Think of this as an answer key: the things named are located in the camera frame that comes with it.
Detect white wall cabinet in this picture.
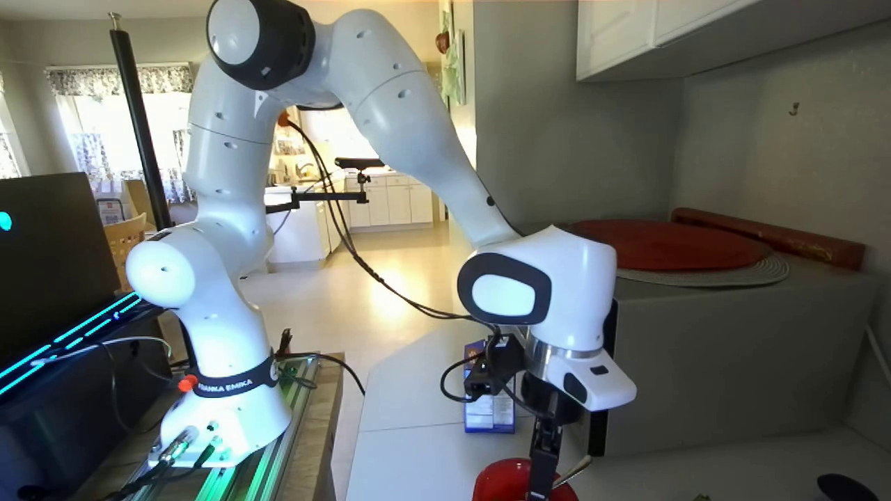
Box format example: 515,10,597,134
576,0,891,83

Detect camera on mount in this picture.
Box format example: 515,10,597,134
265,157,386,215

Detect wooden chair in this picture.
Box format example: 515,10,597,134
104,212,149,293

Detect red round mat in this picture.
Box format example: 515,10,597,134
567,219,774,272

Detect red bowl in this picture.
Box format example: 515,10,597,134
472,458,580,501

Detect black laptop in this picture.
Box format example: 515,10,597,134
0,173,173,418

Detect brown wooden rolling pin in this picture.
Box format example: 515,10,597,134
671,207,867,271

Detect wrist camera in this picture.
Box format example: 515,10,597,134
463,334,527,399

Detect white kitchen counter cabinets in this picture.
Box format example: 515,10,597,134
265,173,436,266

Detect black cable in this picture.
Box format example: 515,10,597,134
277,328,367,396

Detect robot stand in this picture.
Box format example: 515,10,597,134
70,351,346,501

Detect grey microwave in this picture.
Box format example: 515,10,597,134
562,221,879,458

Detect green wall decoration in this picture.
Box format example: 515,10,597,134
436,0,468,107

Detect window with floral curtains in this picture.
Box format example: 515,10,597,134
45,63,196,205

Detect black round object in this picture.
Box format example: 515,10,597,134
816,473,882,501

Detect blue carton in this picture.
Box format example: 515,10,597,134
463,340,517,434

